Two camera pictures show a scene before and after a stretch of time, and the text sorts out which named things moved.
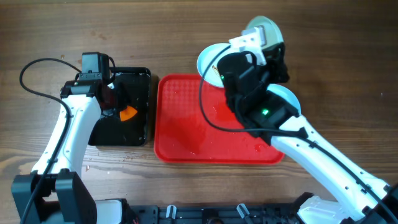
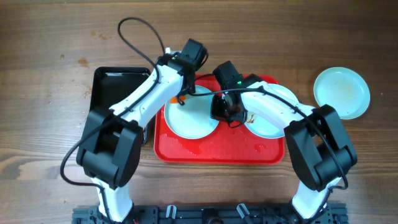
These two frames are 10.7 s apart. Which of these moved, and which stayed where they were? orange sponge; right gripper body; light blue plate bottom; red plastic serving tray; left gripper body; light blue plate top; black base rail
Moved: left gripper body; right gripper body; light blue plate bottom; orange sponge; light blue plate top
Stayed: red plastic serving tray; black base rail
